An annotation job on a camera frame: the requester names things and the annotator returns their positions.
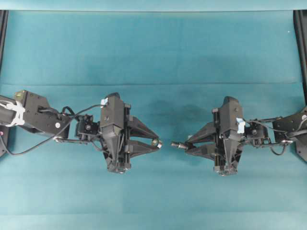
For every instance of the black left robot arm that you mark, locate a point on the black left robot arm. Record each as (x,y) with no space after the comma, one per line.
(33,113)

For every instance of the silver metal washer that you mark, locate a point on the silver metal washer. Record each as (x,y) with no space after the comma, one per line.
(157,143)

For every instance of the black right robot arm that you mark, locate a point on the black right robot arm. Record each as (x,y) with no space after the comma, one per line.
(268,133)

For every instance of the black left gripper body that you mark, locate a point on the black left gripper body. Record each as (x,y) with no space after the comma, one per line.
(122,162)

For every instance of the black right frame rail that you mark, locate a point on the black right frame rail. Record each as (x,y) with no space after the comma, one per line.
(300,25)

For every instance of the black frame rail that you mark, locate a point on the black frame rail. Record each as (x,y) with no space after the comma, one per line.
(300,25)
(3,48)

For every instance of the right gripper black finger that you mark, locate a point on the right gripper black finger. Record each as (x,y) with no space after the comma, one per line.
(205,134)
(205,151)

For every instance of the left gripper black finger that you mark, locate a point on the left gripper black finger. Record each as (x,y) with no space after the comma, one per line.
(137,148)
(139,129)

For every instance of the black wrist camera right gripper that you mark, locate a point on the black wrist camera right gripper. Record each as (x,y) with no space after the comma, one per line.
(230,111)

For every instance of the teal table mat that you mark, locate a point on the teal table mat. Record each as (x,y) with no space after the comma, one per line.
(173,68)

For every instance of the silver threaded metal shaft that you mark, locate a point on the silver threaded metal shaft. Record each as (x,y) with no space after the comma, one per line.
(178,145)

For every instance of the black wrist camera gripper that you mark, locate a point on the black wrist camera gripper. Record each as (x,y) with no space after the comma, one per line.
(230,111)
(112,122)

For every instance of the black left frame rail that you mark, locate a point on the black left frame rail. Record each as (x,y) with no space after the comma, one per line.
(3,48)

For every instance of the black wrist camera left gripper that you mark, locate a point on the black wrist camera left gripper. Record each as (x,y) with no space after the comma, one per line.
(112,122)

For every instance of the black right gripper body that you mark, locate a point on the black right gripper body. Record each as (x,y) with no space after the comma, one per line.
(222,166)

